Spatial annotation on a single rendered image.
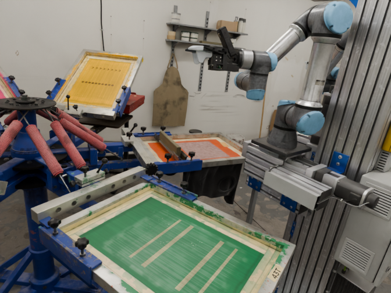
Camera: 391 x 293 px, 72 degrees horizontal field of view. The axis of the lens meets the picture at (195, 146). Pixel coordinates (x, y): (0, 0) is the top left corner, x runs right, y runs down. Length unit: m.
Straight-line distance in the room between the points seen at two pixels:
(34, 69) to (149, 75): 1.36
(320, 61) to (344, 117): 0.33
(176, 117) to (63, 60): 1.62
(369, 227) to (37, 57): 3.47
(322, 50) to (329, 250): 1.00
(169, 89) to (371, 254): 3.17
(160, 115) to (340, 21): 3.06
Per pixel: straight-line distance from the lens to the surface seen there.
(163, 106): 3.94
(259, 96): 1.15
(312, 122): 1.27
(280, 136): 1.40
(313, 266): 1.76
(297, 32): 1.35
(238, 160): 1.90
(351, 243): 1.53
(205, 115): 4.33
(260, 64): 1.13
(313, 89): 1.27
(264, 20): 4.71
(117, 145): 1.81
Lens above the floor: 1.68
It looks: 20 degrees down
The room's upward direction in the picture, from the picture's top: 6 degrees clockwise
